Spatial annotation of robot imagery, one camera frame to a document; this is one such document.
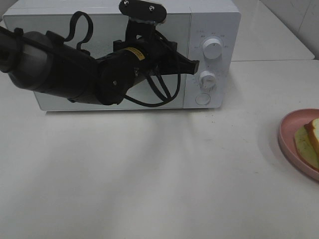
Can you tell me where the round white door-release button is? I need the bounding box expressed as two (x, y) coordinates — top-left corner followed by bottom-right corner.
(195, 93), (211, 106)

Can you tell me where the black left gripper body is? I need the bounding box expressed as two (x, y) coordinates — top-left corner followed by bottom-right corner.
(113, 22), (181, 77)

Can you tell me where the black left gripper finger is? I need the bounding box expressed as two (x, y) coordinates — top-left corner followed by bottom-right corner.
(171, 51), (199, 75)

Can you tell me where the white microwave oven body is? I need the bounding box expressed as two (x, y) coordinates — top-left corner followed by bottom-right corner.
(2, 0), (241, 109)

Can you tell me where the upper white power knob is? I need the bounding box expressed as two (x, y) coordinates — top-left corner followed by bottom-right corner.
(202, 37), (223, 60)

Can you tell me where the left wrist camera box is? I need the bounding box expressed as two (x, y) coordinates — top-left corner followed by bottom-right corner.
(119, 0), (167, 23)

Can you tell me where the white timer knob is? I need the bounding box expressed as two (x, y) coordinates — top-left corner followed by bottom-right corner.
(199, 71), (216, 90)

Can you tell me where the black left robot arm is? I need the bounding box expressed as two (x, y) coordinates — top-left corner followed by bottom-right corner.
(0, 24), (199, 106)

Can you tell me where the white bread sandwich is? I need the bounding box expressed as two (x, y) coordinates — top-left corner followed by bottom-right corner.
(295, 118), (319, 171)

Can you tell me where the pink round plate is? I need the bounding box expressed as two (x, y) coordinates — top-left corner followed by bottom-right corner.
(278, 109), (319, 182)

